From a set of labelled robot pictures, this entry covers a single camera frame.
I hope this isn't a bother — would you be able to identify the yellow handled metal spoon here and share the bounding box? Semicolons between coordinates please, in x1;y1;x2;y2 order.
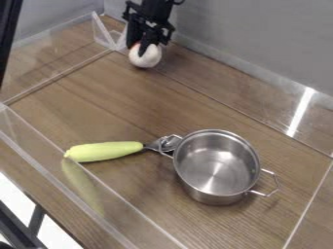
65;134;182;162

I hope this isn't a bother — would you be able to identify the black metal table leg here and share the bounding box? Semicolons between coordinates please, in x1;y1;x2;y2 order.
0;200;47;249

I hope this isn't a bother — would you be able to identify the clear acrylic enclosure wall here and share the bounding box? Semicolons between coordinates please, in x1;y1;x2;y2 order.
0;0;333;249

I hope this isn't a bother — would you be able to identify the white plush mushroom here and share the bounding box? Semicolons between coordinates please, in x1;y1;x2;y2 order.
129;43;164;68

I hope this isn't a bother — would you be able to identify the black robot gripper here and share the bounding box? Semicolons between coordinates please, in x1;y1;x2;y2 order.
122;0;177;55

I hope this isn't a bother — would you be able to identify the stainless steel pot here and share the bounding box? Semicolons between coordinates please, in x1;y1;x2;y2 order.
158;129;280;205

